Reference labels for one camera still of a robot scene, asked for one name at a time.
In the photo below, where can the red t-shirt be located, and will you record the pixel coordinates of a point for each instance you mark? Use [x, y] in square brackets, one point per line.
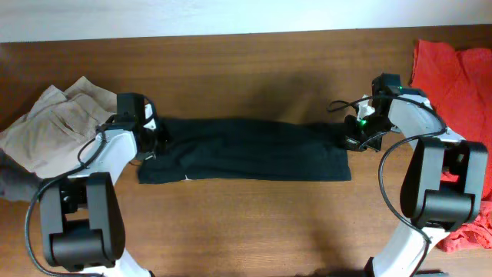
[458, 84]

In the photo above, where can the grey folded garment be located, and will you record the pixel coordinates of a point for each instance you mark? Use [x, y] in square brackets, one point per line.
[17, 184]

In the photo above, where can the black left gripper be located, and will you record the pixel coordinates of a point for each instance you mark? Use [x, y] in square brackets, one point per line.
[152, 142]

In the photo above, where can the beige folded trousers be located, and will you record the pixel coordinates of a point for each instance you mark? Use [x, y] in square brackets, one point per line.
[47, 139]

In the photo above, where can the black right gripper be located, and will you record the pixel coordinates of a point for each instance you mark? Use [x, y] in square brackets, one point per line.
[361, 140]

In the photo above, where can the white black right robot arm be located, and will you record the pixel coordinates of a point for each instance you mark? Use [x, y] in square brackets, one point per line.
[443, 184]

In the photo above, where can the dark green t-shirt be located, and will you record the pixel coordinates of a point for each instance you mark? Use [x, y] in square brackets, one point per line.
[240, 148]

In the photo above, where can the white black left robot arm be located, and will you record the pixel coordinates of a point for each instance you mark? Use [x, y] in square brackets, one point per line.
[82, 226]

